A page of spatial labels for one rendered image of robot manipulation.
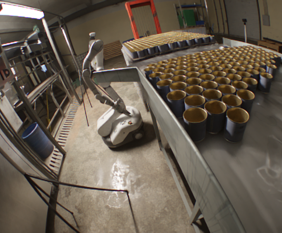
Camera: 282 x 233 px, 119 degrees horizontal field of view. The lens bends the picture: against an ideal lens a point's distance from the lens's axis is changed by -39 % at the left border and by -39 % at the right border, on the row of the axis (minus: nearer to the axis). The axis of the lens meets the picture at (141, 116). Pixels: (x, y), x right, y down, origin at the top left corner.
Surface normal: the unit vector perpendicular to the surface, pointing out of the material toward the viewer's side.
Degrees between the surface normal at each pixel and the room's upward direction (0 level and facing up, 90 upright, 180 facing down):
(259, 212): 0
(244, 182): 0
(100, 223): 0
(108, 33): 90
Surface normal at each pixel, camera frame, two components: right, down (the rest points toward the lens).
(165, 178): -0.26, -0.77
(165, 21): 0.20, 0.54
